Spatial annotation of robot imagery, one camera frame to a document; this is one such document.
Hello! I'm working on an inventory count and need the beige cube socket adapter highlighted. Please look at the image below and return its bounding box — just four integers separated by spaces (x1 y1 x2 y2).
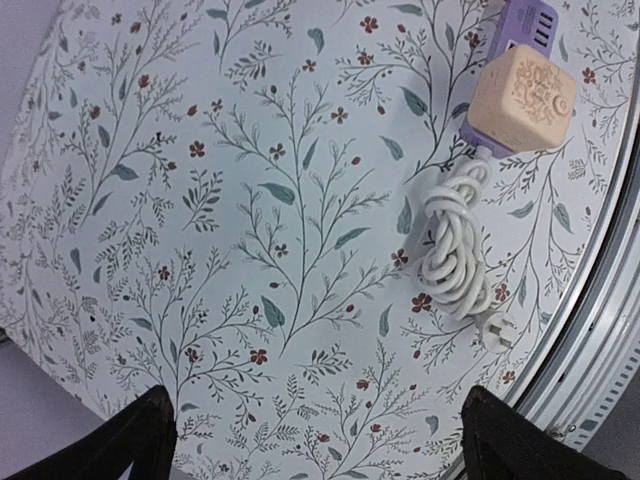
467 45 577 153

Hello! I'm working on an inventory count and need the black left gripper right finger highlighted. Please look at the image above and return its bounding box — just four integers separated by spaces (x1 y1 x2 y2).
461 385 626 480

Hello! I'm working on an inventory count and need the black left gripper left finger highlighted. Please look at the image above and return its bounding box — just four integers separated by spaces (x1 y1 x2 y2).
10 385 177 480

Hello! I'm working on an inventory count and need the floral table mat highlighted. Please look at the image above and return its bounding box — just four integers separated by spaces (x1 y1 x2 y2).
1 1 639 479

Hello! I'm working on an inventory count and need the purple power strip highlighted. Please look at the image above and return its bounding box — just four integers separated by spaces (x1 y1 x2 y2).
460 0 559 159

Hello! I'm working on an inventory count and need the white strip cable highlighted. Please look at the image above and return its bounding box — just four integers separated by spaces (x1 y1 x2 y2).
407 145 519 354

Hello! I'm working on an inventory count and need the aluminium front rail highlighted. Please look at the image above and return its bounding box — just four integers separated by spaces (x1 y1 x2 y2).
506 88 639 450

